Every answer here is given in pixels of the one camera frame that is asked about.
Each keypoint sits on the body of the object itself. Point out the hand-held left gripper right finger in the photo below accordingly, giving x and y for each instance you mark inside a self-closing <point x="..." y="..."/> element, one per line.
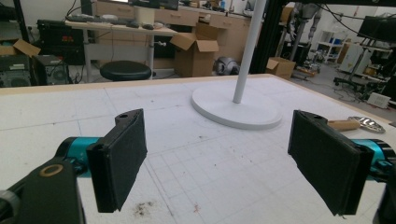
<point x="327" y="158"/>

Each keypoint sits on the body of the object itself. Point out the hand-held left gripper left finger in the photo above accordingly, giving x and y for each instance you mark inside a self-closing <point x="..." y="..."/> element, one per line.
<point x="120" y="161"/>

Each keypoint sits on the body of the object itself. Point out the white power strip box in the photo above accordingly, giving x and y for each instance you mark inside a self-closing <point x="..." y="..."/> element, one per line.
<point x="378" y="100"/>

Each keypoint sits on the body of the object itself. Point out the black round stool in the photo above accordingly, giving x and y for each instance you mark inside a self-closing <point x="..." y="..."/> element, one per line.
<point x="125" y="70"/>

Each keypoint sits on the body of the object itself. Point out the small open cardboard box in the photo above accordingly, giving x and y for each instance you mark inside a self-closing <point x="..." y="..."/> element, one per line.
<point x="281" y="67"/>

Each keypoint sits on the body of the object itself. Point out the white lamp stand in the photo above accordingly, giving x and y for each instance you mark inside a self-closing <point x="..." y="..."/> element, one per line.
<point x="239" y="102"/>

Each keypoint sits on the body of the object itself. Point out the white shelf unit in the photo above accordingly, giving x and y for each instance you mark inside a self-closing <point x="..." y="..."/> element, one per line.
<point x="331" y="46"/>

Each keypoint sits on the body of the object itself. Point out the black computer tower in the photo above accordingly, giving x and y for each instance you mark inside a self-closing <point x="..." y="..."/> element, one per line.
<point x="51" y="71"/>

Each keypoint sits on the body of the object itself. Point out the light wooden desk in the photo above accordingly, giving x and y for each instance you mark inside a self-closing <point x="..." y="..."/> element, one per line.
<point x="124" y="37"/>

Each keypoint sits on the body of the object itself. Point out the large open cardboard box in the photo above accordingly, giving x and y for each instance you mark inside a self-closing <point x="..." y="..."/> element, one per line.
<point x="196" y="53"/>

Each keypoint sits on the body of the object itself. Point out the grey round helmet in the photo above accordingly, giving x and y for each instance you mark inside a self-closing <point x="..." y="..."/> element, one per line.
<point x="227" y="66"/>

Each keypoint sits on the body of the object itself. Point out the black equipment case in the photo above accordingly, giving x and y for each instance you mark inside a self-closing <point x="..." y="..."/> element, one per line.
<point x="59" y="39"/>

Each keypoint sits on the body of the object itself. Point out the black monitor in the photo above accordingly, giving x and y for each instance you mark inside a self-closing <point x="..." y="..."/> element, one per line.
<point x="378" y="28"/>

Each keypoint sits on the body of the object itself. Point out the flat open cardboard box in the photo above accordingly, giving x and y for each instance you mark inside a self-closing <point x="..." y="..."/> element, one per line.
<point x="17" y="48"/>

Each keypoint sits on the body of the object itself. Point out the wooden drawer cabinet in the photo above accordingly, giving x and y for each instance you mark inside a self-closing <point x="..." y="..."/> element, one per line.
<point x="199" y="28"/>

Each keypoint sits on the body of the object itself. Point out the black metal frame post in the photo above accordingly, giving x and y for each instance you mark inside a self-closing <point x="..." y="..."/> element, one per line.
<point x="270" y="34"/>

